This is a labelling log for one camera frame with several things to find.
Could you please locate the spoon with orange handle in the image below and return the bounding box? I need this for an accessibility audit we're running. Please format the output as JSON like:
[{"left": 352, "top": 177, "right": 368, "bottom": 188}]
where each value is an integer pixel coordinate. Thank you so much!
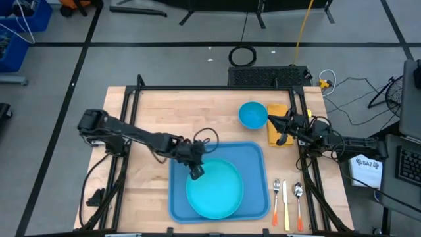
[{"left": 293, "top": 181, "right": 305, "bottom": 232}]

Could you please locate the yellow cloth napkin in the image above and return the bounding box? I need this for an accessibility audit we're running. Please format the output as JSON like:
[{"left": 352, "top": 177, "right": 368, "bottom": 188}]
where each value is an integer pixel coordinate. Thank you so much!
[{"left": 266, "top": 103, "right": 295, "bottom": 149}]

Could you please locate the blue plastic tray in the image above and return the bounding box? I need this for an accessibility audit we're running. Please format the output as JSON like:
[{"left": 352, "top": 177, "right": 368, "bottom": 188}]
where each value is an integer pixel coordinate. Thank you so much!
[{"left": 168, "top": 141, "right": 272, "bottom": 224}]

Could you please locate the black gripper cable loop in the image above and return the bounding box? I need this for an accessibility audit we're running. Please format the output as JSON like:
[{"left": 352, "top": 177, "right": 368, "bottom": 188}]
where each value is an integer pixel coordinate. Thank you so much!
[{"left": 193, "top": 126, "right": 220, "bottom": 155}]

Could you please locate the white labelled box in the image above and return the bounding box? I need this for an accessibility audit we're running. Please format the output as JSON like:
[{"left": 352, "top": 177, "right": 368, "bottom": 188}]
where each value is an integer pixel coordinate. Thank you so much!
[{"left": 348, "top": 153, "right": 384, "bottom": 190}]

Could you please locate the black vacuum wand tube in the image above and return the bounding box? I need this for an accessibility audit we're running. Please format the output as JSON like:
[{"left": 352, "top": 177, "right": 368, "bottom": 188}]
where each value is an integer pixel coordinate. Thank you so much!
[{"left": 109, "top": 5, "right": 168, "bottom": 18}]

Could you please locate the teal round plate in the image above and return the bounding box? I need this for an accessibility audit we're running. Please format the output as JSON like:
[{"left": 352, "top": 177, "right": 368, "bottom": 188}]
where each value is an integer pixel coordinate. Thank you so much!
[{"left": 185, "top": 157, "right": 245, "bottom": 221}]

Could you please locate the blue plastic storage bin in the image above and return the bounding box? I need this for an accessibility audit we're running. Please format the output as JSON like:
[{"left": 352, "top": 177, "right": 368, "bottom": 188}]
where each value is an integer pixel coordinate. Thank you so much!
[
  {"left": 0, "top": 0, "right": 54, "bottom": 34},
  {"left": 0, "top": 29, "right": 31, "bottom": 74}
]

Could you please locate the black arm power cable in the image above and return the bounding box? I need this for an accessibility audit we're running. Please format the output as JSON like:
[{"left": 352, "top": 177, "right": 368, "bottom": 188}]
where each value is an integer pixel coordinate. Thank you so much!
[{"left": 78, "top": 152, "right": 111, "bottom": 228}]

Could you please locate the white cable loop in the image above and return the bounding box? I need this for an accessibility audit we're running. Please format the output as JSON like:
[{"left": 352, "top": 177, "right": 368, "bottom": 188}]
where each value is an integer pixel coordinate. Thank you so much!
[{"left": 318, "top": 68, "right": 337, "bottom": 97}]

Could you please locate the black perforated metal box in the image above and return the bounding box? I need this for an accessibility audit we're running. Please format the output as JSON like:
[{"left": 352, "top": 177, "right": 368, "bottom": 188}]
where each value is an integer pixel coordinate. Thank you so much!
[{"left": 227, "top": 65, "right": 312, "bottom": 88}]

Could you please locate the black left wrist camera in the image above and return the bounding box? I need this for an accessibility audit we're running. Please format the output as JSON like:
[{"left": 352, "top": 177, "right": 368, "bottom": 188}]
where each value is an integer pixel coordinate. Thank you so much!
[{"left": 189, "top": 164, "right": 206, "bottom": 182}]

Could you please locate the coiled black cable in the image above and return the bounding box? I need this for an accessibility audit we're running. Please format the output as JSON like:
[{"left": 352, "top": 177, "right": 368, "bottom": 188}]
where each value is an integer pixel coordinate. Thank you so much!
[{"left": 228, "top": 45, "right": 258, "bottom": 68}]

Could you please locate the yellow hanging cable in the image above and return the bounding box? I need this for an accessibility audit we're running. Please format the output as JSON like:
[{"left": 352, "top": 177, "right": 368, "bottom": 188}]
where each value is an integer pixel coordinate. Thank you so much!
[{"left": 292, "top": 0, "right": 315, "bottom": 66}]

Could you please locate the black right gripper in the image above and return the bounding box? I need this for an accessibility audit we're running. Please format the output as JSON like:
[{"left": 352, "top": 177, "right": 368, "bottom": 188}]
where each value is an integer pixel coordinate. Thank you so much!
[{"left": 267, "top": 108, "right": 312, "bottom": 147}]

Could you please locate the black table clamp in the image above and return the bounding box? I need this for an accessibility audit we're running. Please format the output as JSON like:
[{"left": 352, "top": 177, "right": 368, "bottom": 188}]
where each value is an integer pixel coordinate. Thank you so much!
[{"left": 86, "top": 187, "right": 107, "bottom": 208}]

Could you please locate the knife with pale yellow handle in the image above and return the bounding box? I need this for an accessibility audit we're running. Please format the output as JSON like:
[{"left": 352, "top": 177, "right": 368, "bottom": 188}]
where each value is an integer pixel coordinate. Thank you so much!
[{"left": 282, "top": 178, "right": 291, "bottom": 232}]

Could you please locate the black wire floor fan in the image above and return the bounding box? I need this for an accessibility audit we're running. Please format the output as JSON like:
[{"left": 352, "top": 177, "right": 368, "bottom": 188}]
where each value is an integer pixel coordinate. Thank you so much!
[{"left": 367, "top": 74, "right": 405, "bottom": 119}]

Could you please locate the grey metal bar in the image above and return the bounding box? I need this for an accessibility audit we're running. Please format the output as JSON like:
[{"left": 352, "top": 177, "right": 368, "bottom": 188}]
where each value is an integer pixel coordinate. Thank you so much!
[{"left": 0, "top": 75, "right": 30, "bottom": 87}]

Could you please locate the orange shop vacuum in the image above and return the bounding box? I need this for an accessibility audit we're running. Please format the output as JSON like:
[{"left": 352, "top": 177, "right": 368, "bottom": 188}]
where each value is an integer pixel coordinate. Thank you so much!
[{"left": 59, "top": 0, "right": 104, "bottom": 18}]

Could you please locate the thin white cable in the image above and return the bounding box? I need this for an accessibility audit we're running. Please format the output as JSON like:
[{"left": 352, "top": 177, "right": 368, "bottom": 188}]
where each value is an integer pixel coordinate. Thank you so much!
[{"left": 0, "top": 0, "right": 36, "bottom": 45}]

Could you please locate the grey laptop computer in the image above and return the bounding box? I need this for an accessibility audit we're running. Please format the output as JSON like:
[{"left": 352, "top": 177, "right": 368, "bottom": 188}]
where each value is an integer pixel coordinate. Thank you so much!
[{"left": 377, "top": 58, "right": 421, "bottom": 220}]

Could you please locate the blue ribbed bowl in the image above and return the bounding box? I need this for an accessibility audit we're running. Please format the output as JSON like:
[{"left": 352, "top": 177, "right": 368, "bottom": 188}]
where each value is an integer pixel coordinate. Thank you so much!
[{"left": 237, "top": 101, "right": 270, "bottom": 130}]

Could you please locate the fork with orange handle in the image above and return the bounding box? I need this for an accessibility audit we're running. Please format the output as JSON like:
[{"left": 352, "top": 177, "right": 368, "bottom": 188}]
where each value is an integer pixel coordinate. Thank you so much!
[{"left": 271, "top": 178, "right": 282, "bottom": 228}]

